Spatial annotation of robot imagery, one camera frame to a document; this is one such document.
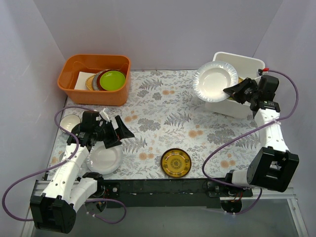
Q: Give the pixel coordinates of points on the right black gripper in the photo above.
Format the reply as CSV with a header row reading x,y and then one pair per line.
x,y
246,91

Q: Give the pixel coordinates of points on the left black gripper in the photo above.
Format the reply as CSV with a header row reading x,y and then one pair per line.
x,y
113,135

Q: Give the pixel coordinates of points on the white scalloped plate front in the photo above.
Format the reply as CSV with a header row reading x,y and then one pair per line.
x,y
104,160

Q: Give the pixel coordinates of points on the white scalloped plate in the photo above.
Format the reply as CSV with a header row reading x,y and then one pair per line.
x,y
104,160
212,78

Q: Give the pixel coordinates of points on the white scalloped plate back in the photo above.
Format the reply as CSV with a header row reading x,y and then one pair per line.
x,y
212,78

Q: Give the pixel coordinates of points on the yellow brown patterned plate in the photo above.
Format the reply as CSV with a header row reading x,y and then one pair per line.
x,y
175,163

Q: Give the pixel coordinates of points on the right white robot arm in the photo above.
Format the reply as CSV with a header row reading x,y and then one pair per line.
x,y
274,165

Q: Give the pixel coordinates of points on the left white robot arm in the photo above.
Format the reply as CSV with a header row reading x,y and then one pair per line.
x,y
55,209

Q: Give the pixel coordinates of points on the white plastic bin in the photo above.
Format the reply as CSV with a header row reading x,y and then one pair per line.
x,y
246,67

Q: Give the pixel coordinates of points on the grey plate in bin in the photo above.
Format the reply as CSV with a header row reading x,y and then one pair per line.
x,y
94,83

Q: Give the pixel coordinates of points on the lime green plate in bin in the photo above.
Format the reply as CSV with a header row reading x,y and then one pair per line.
x,y
112,80

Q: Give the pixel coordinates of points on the dark brown plate in bin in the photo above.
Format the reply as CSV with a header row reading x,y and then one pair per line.
x,y
98,80

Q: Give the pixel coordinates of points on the woven plate in bin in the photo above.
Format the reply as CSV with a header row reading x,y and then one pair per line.
x,y
89,82

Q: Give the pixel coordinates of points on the orange plastic bin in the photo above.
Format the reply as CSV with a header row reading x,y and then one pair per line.
x,y
94,63

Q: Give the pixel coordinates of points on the white dark-rimmed bowl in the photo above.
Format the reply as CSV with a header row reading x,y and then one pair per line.
x,y
69,122

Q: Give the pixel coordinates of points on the floral patterned table mat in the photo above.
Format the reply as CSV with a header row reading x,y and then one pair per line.
x,y
163,112

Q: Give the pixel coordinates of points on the white paper sheet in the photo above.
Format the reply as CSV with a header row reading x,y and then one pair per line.
x,y
82,77

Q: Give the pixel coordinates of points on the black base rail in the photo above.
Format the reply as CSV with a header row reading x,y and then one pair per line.
x,y
157,193

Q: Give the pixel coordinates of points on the aluminium frame rail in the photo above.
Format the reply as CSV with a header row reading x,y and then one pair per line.
x,y
56,207

